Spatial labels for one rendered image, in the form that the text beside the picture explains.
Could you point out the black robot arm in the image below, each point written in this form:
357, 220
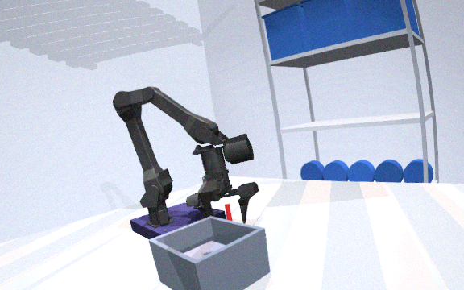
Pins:
157, 182

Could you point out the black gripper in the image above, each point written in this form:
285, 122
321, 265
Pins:
245, 191

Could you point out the red peg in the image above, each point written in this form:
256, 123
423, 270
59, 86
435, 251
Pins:
228, 212

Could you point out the white square plate with hole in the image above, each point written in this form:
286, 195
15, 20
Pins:
204, 249

